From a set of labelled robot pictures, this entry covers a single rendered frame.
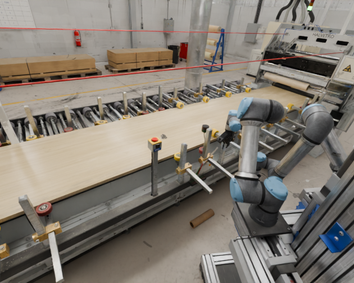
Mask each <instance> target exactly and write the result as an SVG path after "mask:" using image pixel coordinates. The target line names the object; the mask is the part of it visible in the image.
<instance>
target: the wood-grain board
mask: <svg viewBox="0 0 354 283"><path fill-rule="evenodd" d="M245 97H254V98H262V99H273V100H276V101H278V102H279V103H281V104H282V106H283V107H284V108H285V107H287V105H288V104H289V103H291V104H294V106H296V107H298V108H300V106H303V104H304V102H305V98H302V97H299V96H296V95H293V94H290V93H287V92H284V91H281V90H278V89H275V88H272V87H269V86H268V87H265V88H261V89H256V90H251V91H250V93H247V92H243V93H238V94H233V95H232V96H231V97H230V98H228V97H221V98H216V99H211V100H209V102H207V103H205V102H198V103H193V104H189V105H186V106H184V107H183V108H182V109H180V108H178V107H176V108H171V109H167V110H163V111H158V112H154V113H149V114H146V115H141V116H136V117H132V118H127V119H123V120H118V121H114V122H109V123H106V124H101V125H97V126H92V127H87V128H83V129H79V130H74V131H69V132H66V133H62V134H57V135H52V136H47V137H44V138H39V139H34V140H29V141H25V142H22V143H17V144H12V145H7V146H4V147H0V223H2V222H5V221H7V220H10V219H12V218H15V217H17V216H20V215H22V214H25V212H24V211H23V209H22V207H21V205H20V204H19V199H18V197H20V196H23V195H26V194H27V196H28V197H29V199H30V201H31V203H32V205H33V207H34V209H36V208H37V206H38V205H40V204H42V203H44V202H49V203H50V204H51V203H54V202H57V201H59V200H61V199H65V198H67V197H70V196H72V195H75V194H77V193H80V192H82V191H85V190H88V189H91V188H93V187H95V186H98V185H101V184H104V183H106V182H109V181H111V180H114V179H117V178H119V177H122V176H125V175H127V174H130V173H132V172H135V171H138V170H140V169H143V168H145V167H148V166H151V150H150V149H149V148H148V139H150V138H154V137H158V138H159V139H160V137H161V135H162V134H165V135H166V137H167V138H166V139H160V140H161V141H162V149H161V150H159V151H158V163H159V162H161V161H164V160H166V159H169V158H171V157H174V154H175V153H180V150H181V144H182V143H186V144H187V145H188V146H187V151H189V150H192V149H195V148H198V147H200V146H203V145H204V142H205V139H204V133H203V132H202V131H201V130H202V125H204V124H205V125H208V126H209V128H211V129H216V130H218V131H219V133H220V134H222V133H223V132H225V126H226V121H227V118H228V113H229V111H230V110H236V111H238V107H239V105H240V102H241V101H242V99H243V98H245Z"/></svg>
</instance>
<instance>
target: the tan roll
mask: <svg viewBox="0 0 354 283"><path fill-rule="evenodd" d="M261 75H263V76H264V79H268V80H271V81H275V82H277V83H281V84H284V85H287V86H291V87H294V88H297V89H300V90H304V91H308V90H309V89H310V90H313V91H316V92H319V93H323V92H324V91H322V90H318V89H315V88H311V87H309V85H310V84H308V83H304V82H301V81H298V80H294V79H290V78H288V77H284V76H280V75H276V74H272V73H270V72H266V73H265V74H263V73H261Z"/></svg>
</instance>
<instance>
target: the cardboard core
mask: <svg viewBox="0 0 354 283"><path fill-rule="evenodd" d="M213 215H214V211H213V210H212V209H209V210H208V211H206V212H204V213H203V214H201V215H199V216H198V217H196V218H195V219H193V220H191V221H190V222H189V223H190V225H191V227H192V228H195V227H197V226H198V225H200V224H201V223H203V222H205V221H206V220H207V219H209V218H210V217H212V216H213Z"/></svg>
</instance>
